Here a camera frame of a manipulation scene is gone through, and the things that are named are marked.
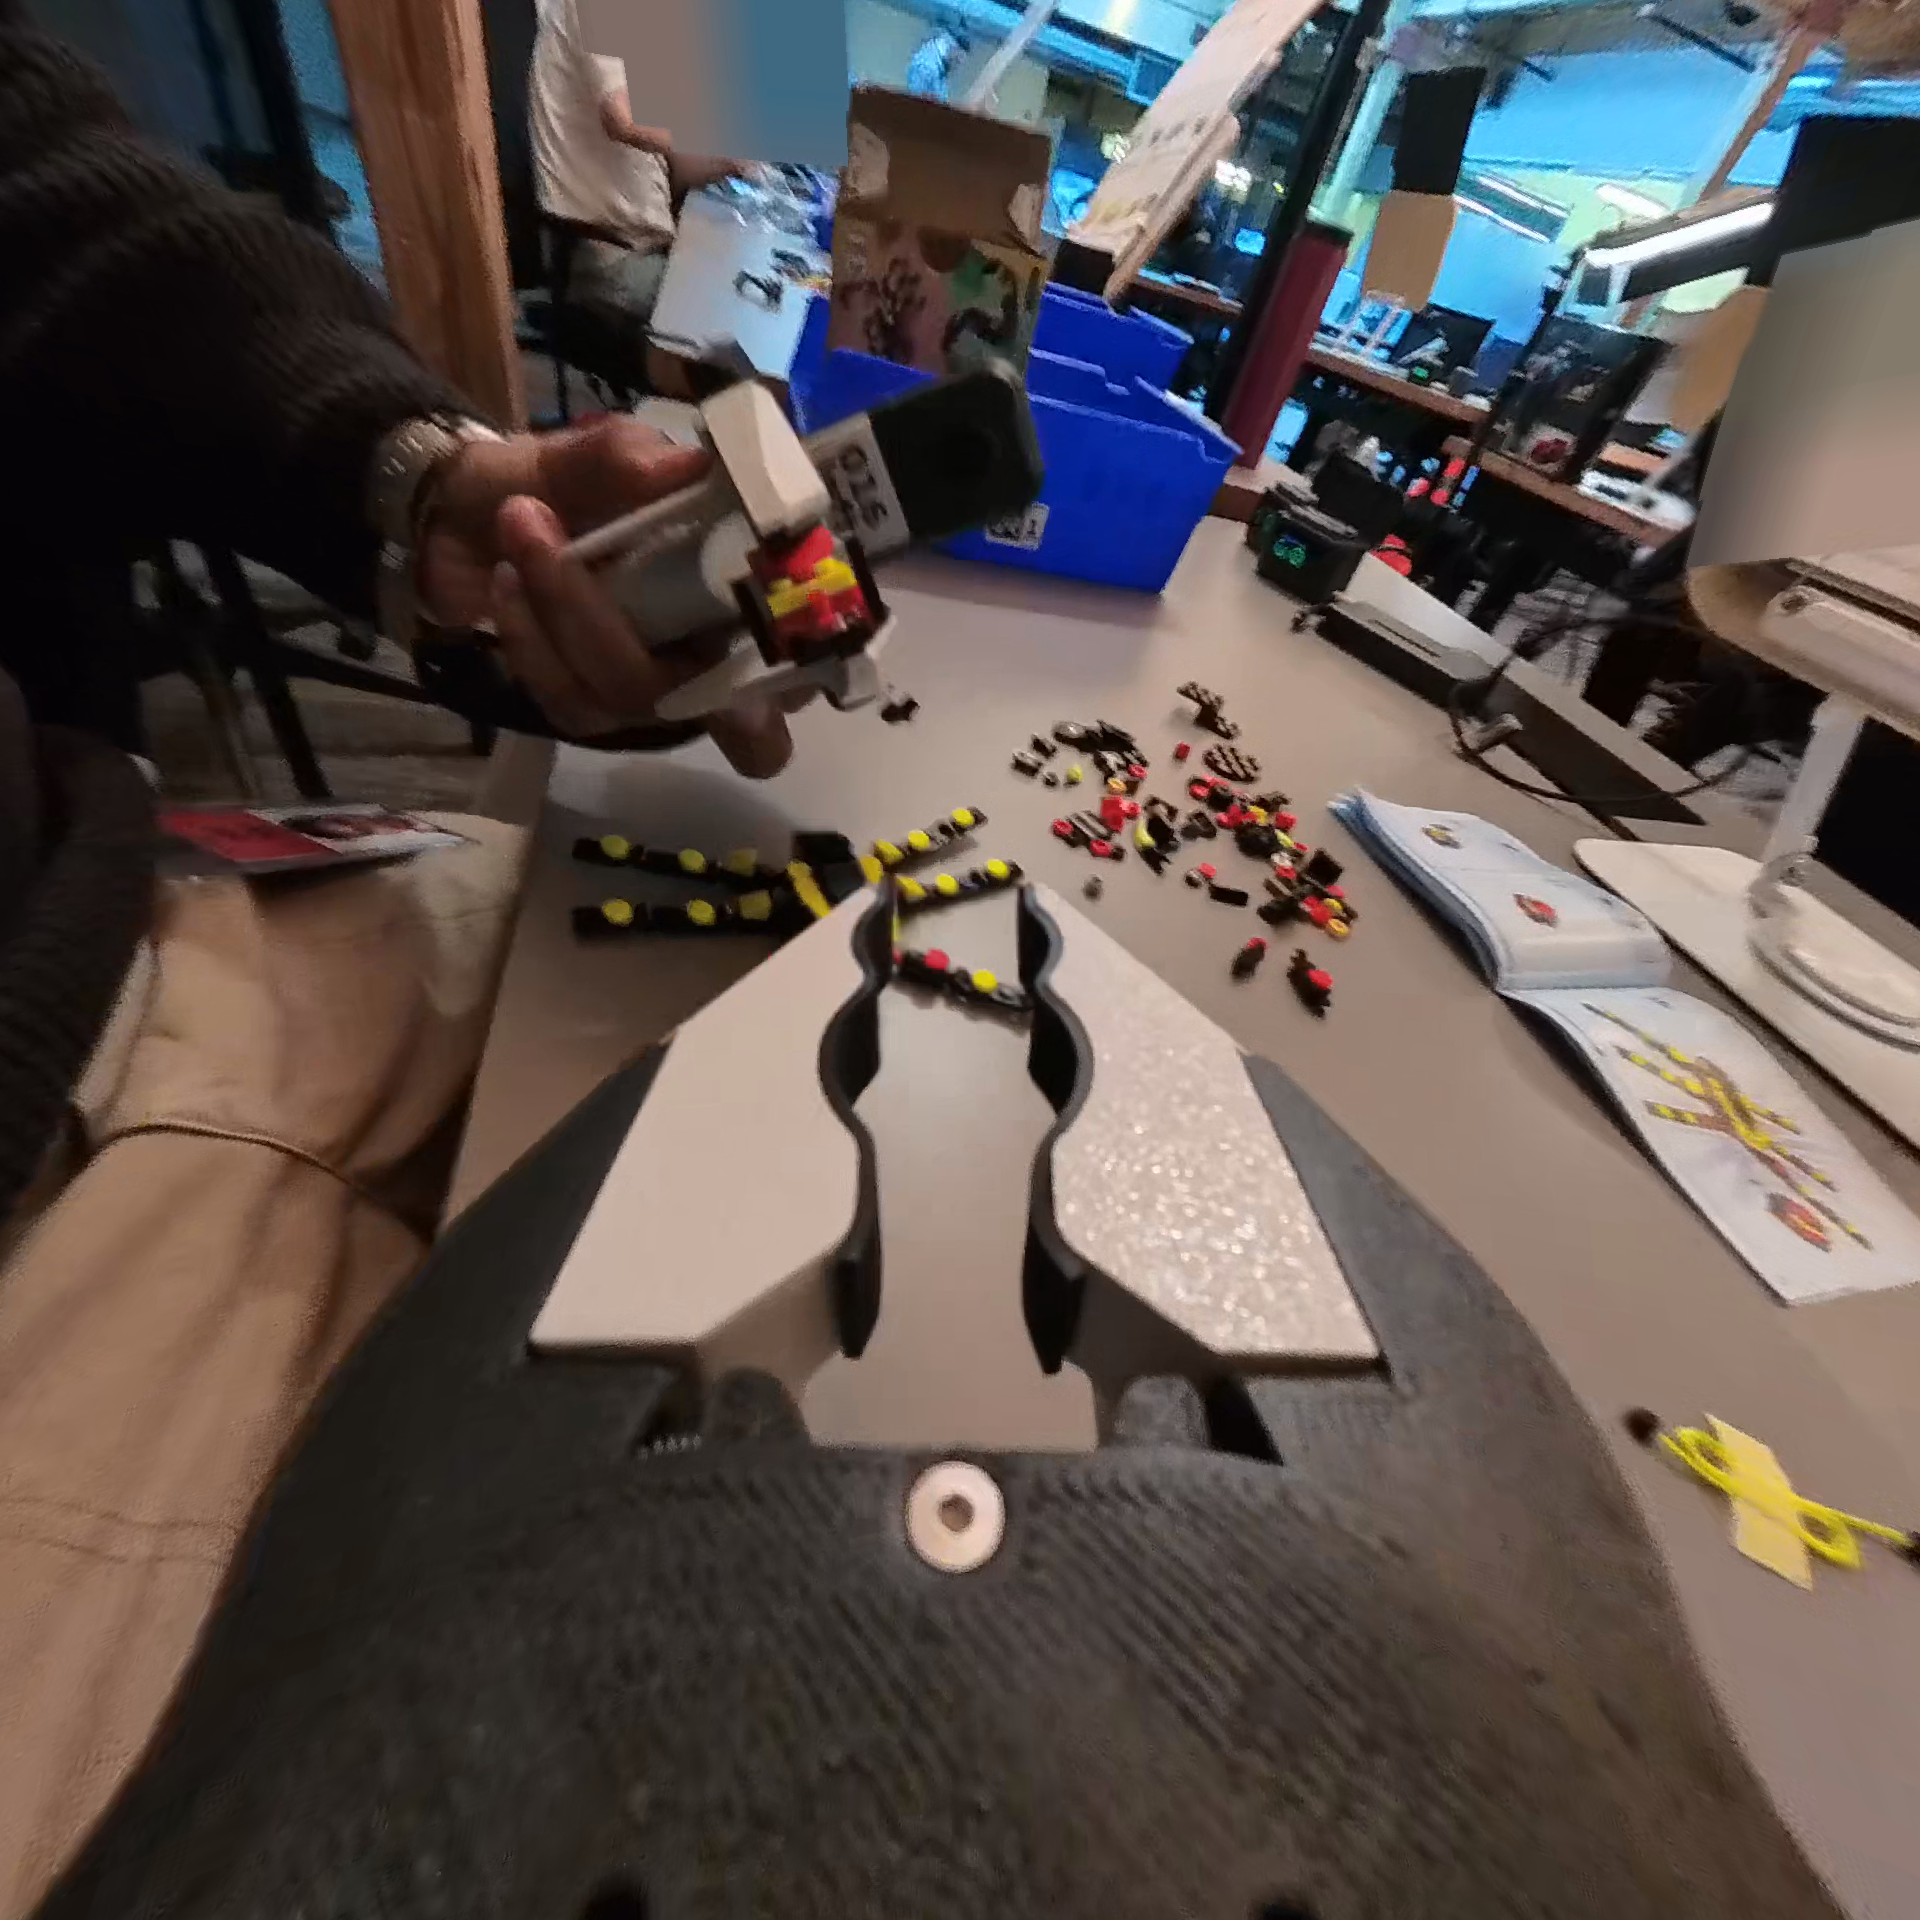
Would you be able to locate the black yellow red lego leg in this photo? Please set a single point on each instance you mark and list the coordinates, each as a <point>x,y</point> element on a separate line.
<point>979,979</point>

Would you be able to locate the black flat box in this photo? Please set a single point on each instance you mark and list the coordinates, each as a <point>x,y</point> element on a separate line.
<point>1414,640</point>

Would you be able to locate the background wooden workbench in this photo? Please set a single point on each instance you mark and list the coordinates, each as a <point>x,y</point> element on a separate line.
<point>1564,492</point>

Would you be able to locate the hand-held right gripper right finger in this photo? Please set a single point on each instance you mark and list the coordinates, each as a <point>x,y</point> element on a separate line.
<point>1203,1207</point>

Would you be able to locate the yellow black striped lego piece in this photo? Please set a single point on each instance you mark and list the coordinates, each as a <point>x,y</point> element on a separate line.
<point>823,881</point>

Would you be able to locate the black red pole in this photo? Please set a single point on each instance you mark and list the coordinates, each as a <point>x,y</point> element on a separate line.
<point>1291,298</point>

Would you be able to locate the wooden post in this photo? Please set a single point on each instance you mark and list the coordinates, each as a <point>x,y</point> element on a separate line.
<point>427,193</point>

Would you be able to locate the tilted cardboard sheet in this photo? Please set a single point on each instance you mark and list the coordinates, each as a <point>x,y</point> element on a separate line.
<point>1191,129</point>

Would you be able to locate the person's black sweater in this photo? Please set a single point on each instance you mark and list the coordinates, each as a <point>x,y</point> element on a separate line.
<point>56,928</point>

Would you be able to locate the red printed leaflet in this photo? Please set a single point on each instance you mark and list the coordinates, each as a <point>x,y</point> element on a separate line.
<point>284,837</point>

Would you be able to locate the printed cardboard box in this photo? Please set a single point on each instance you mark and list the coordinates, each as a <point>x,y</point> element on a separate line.
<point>933,193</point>

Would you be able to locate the beige tape strip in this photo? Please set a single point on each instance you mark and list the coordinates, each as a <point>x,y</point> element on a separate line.
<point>1769,1514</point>

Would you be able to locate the pile of loose lego pieces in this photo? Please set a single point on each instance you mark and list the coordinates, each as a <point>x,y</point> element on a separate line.
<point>1314,898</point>

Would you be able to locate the person's left forearm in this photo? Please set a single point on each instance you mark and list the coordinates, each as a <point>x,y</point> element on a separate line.
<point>179,333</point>

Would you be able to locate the blue plastic bin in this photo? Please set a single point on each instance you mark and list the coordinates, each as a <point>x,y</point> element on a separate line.
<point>1108,487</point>
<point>1112,338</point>

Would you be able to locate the white lamp bar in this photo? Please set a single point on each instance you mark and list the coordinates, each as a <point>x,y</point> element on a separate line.
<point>1664,252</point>

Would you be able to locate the grey background table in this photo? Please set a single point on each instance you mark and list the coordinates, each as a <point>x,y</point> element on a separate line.
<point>705,298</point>

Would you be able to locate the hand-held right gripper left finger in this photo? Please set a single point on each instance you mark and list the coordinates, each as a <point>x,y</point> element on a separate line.
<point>705,1191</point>

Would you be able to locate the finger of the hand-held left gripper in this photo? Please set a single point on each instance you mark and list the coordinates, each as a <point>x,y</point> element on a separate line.
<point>766,461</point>
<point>778,686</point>

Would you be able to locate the silver wristwatch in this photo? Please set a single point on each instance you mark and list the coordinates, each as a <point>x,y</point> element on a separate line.
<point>410,469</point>

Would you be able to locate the black device with green light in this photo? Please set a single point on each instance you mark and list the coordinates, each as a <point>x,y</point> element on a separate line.
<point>1320,539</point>

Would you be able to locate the red black yellow lego body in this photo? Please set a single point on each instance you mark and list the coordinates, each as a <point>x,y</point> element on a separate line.
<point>823,598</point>

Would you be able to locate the black metal chair frame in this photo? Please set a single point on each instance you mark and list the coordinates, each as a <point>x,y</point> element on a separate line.
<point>276,676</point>

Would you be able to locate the lego instruction booklet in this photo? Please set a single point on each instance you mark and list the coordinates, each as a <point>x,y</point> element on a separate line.
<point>1497,881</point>

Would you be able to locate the white computer monitor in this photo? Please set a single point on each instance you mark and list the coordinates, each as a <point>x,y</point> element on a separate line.
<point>1811,421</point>

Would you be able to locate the white monitor stand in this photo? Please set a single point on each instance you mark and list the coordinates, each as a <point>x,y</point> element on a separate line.
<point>1827,966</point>

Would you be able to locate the person's beige trousers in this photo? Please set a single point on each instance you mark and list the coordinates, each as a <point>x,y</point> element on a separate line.
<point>179,1207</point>

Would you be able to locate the person's left hand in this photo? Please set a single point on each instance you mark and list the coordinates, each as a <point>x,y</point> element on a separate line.
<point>507,605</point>

